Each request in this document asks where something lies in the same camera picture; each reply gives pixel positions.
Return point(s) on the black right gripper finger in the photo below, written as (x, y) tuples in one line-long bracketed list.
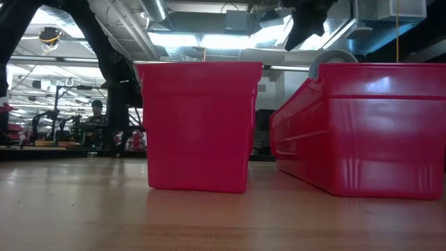
[(305, 31)]

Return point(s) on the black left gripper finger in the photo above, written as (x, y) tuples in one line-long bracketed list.
[(112, 129), (124, 129)]

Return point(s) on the silver battery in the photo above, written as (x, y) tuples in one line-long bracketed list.
[(92, 153), (118, 153)]

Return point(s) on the red plastic bin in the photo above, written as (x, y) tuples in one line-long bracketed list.
[(198, 132), (376, 146)]

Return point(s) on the black background robot arm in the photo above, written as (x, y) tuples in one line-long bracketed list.
[(69, 123), (43, 118)]

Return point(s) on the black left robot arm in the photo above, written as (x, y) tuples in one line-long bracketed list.
[(90, 31)]

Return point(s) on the small red cabinet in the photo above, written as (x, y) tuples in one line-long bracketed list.
[(137, 141)]

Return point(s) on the person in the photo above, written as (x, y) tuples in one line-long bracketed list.
[(95, 113)]

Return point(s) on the grey ceiling unit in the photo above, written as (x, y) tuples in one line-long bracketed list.
[(236, 21)]

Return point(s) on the fluorescent light strip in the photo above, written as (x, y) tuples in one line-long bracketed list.
[(52, 60)]

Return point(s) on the black round ceiling device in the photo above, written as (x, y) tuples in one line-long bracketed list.
[(49, 35)]

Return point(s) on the black monitor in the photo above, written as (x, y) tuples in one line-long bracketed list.
[(265, 120)]

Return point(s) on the red wheeled machine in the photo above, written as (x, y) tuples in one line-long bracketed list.
[(8, 134)]

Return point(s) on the black station frame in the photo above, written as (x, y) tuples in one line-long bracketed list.
[(55, 104)]

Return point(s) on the black metal table frame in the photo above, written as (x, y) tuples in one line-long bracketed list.
[(52, 153)]

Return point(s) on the grey ceiling duct box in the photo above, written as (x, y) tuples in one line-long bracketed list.
[(390, 10)]

